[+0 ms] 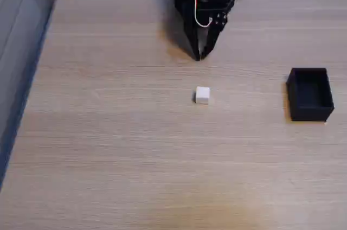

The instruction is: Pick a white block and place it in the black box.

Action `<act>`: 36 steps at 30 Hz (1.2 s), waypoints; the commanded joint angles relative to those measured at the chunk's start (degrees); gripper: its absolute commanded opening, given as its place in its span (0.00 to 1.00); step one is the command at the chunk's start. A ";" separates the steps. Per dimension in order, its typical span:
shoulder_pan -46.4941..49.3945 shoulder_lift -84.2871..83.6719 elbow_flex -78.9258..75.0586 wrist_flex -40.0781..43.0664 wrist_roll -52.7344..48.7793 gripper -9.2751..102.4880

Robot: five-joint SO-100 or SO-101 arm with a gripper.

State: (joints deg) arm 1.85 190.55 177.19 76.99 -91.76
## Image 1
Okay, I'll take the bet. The white block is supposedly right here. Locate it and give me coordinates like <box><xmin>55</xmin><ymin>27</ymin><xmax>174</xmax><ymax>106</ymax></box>
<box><xmin>195</xmin><ymin>86</ymin><xmax>211</xmax><ymax>105</ymax></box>

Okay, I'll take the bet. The black box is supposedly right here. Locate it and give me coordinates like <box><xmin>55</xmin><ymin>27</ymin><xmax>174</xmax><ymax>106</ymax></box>
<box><xmin>286</xmin><ymin>67</ymin><xmax>335</xmax><ymax>122</ymax></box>

